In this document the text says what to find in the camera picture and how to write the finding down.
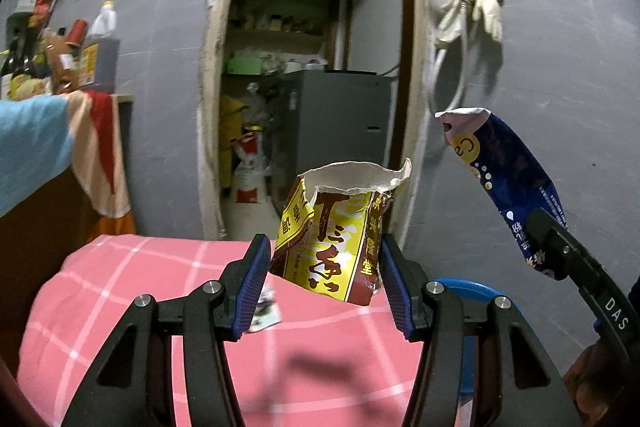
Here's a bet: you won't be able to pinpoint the red cap bottle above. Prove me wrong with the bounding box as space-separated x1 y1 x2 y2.
65 20 88 49

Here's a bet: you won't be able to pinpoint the red striped towel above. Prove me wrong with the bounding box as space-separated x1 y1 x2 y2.
63 91 130 219

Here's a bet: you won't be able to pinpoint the white cloth gloves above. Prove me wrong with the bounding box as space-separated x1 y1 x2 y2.
435 0 504 49

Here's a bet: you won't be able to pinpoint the white looped cord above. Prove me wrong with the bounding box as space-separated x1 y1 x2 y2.
427 5 471 115

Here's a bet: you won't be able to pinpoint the person's right hand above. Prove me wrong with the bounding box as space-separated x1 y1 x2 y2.
563 339 639 427

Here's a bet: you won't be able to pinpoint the large oil bottle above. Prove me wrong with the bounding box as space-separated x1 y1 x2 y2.
79 1 120 94

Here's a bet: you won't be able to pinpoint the light blue cloth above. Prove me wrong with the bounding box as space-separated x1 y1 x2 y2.
0 95 74 216

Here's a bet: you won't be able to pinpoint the pink checked tablecloth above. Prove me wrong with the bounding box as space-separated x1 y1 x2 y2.
17 235 421 426

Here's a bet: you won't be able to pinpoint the dark blue snack wrapper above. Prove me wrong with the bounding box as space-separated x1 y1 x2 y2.
435 107 567 281

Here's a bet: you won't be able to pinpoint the grey metal cabinet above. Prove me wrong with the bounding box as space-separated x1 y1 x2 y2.
271 70 397 211

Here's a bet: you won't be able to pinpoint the silver wrapper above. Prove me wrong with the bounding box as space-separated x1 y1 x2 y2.
248 283 282 333

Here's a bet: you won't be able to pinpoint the yellow torn snack bag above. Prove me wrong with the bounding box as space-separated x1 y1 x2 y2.
270 159 412 307

